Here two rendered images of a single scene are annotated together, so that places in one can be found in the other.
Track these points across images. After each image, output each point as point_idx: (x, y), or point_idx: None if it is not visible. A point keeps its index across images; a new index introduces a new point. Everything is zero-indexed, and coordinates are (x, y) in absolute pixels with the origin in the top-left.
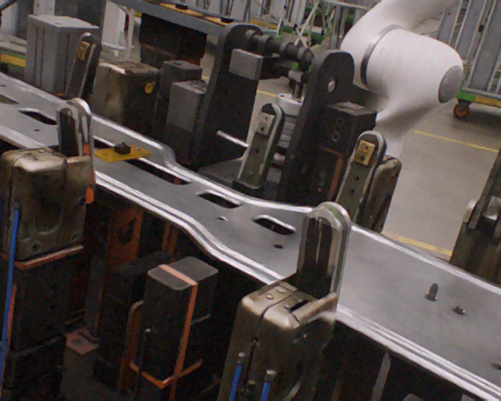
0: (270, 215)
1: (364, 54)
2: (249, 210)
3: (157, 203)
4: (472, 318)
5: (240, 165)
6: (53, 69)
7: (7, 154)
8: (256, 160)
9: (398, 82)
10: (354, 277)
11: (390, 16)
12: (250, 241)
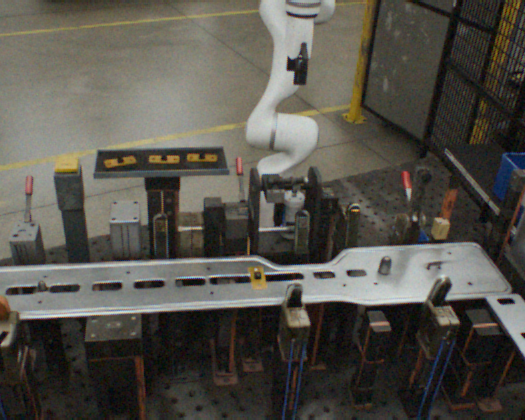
0: (347, 268)
1: (270, 137)
2: (339, 271)
3: (319, 296)
4: (444, 268)
5: (261, 235)
6: (140, 243)
7: (293, 324)
8: (303, 239)
9: (297, 147)
10: (407, 278)
11: (271, 110)
12: (368, 289)
